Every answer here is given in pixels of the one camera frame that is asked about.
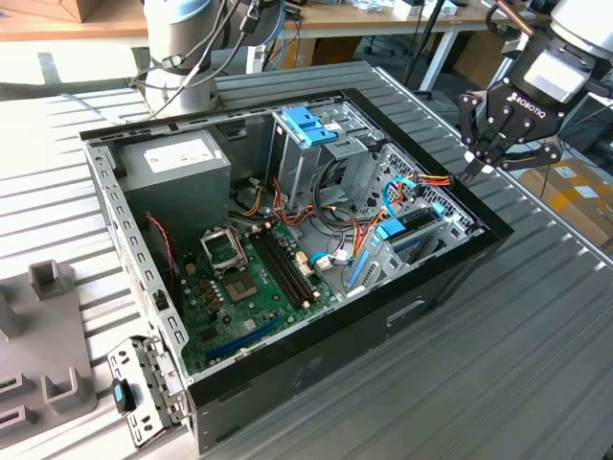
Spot black RAM slot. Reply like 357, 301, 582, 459
250, 233, 304, 311
256, 231, 309, 309
261, 229, 314, 306
267, 227, 320, 303

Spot blue plastic drive latch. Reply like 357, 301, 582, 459
281, 105, 340, 149

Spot long wooden desk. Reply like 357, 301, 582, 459
0, 0, 552, 92

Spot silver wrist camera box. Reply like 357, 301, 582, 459
521, 47, 589, 105

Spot white plug with blue wire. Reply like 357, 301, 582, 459
308, 250, 337, 273

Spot metal slat shelf frame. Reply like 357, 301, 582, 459
462, 35, 613, 140

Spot black open PC case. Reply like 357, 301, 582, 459
79, 87, 516, 455

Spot cardboard box with labels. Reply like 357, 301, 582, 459
519, 160, 613, 248

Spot metal disk bay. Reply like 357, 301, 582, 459
342, 203, 485, 297

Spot red black fan wire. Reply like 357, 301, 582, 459
145, 213, 177, 289

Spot green motherboard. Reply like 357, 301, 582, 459
179, 222, 347, 378

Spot large brown cardboard boxes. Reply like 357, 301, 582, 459
453, 29, 511, 95

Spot CPU socket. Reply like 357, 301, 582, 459
223, 268, 263, 304

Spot hard disk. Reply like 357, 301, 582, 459
345, 201, 445, 290

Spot grey power supply unit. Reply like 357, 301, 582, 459
117, 128, 233, 250

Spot blue data wire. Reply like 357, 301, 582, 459
381, 174, 416, 219

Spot grey parts rack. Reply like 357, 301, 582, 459
0, 258, 101, 435

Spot orange wire bundle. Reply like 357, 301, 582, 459
271, 175, 387, 263

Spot cardboard box under desk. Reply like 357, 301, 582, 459
289, 36, 363, 68

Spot metal drive cage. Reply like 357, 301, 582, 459
265, 98, 387, 215

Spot blue expansion slot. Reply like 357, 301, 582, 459
205, 311, 283, 364

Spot black tripod stand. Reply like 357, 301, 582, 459
401, 0, 444, 95

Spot metal socket cover frame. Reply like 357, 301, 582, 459
197, 226, 249, 278

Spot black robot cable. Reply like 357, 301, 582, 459
126, 0, 262, 124

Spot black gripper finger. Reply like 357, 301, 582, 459
457, 92, 497, 184
480, 132, 563, 175

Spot hinged metal slot bracket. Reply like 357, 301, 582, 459
105, 334, 189, 449

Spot coloured power wire black plug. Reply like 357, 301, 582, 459
410, 171, 454, 197

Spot yellow black wire bundle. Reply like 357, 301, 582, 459
241, 184, 266, 217

